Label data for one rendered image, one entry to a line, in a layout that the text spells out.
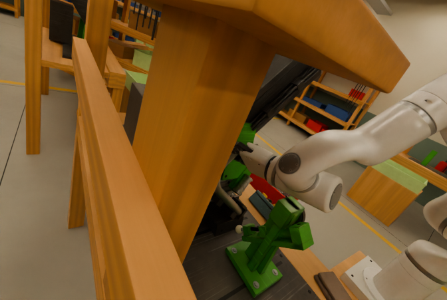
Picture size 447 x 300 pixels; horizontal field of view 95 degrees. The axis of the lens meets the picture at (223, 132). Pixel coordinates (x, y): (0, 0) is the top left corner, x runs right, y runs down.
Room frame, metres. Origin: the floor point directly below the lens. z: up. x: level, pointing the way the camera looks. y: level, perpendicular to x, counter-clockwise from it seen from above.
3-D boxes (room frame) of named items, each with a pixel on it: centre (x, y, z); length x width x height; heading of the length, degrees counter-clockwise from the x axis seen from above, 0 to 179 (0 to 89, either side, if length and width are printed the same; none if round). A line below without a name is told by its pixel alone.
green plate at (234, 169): (0.69, -0.06, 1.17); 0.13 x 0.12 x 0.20; 44
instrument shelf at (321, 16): (0.52, 0.23, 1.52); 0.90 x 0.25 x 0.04; 44
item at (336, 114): (6.28, -1.85, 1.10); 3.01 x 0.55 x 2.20; 43
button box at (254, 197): (0.77, -0.31, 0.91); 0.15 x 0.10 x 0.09; 44
